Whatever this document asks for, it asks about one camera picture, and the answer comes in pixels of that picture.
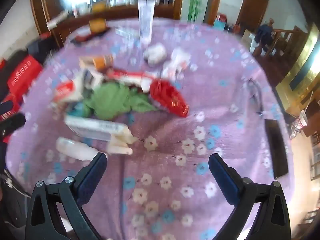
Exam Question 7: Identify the white lotion tube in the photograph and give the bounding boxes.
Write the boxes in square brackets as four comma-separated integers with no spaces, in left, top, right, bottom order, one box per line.
[137,0,154,42]

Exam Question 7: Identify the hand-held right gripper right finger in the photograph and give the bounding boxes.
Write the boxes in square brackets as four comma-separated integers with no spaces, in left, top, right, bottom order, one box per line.
[208,153,292,240]

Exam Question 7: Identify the red foil packet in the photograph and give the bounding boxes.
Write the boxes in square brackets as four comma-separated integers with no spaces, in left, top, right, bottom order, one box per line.
[149,79,189,117]

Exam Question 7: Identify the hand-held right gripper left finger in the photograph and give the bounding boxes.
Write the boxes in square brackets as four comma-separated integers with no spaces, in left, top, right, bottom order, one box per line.
[25,152,108,240]

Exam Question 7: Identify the wooden stair railing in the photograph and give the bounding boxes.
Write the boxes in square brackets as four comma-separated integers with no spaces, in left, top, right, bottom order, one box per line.
[252,25,309,58]

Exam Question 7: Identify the red plastic basket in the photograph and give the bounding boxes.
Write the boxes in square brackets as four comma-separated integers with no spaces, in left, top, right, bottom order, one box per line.
[7,55,43,98]

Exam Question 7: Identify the red pouch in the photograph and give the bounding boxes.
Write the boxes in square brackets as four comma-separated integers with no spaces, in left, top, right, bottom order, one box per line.
[71,27,93,42]

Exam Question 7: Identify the black phone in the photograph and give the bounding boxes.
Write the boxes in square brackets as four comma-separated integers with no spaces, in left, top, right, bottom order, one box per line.
[264,119,289,180]

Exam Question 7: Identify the clear plastic bag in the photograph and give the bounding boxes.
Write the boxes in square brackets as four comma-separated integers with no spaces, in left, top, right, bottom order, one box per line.
[162,47,192,80]

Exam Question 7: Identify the red and white carton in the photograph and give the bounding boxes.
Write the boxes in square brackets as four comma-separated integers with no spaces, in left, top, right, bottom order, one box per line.
[51,79,84,105]

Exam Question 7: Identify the yellow tape roll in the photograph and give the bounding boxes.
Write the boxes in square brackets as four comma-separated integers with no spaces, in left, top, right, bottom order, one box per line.
[89,17,107,33]

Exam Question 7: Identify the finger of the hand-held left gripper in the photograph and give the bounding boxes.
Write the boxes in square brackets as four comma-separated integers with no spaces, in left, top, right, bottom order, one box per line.
[0,112,27,137]

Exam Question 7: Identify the brown wooden door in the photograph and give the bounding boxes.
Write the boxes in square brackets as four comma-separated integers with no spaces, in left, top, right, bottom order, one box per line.
[236,0,269,34]

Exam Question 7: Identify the green cloth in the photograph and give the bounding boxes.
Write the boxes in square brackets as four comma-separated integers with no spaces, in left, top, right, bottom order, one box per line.
[82,82,157,120]

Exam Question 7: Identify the dark jacket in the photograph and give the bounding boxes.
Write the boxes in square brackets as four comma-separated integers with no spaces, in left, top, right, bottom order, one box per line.
[256,24,274,47]

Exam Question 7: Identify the white medicine box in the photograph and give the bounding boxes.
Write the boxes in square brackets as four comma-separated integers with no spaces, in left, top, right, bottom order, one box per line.
[64,115,138,155]

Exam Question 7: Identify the gold framed picture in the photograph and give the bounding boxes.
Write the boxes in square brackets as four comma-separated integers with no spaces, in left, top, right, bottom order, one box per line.
[275,22,320,110]

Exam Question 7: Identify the white knitted glove ball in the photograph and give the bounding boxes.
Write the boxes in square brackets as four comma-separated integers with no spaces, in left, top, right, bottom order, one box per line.
[143,43,167,65]

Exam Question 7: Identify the wooden partition counter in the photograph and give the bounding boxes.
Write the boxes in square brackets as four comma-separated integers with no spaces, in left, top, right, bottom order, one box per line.
[30,0,185,49]

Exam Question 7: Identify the eyeglasses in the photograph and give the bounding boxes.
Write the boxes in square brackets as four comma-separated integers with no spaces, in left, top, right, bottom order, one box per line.
[244,77,265,115]

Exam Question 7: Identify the purple floral tablecloth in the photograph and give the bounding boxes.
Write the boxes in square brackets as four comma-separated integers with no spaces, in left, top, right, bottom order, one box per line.
[5,19,295,240]

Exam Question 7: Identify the orange medicine box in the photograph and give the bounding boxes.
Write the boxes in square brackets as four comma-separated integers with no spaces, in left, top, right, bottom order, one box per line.
[79,55,115,71]

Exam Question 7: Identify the white plastic bottle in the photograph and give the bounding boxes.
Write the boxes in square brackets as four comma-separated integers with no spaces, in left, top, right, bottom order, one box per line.
[55,137,108,161]

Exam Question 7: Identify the red white toothpaste tube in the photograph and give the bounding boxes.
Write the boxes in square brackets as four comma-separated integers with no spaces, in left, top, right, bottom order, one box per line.
[106,69,160,90]

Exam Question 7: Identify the bamboo wall painting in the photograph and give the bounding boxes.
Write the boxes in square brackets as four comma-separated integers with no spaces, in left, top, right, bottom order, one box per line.
[186,0,203,22]

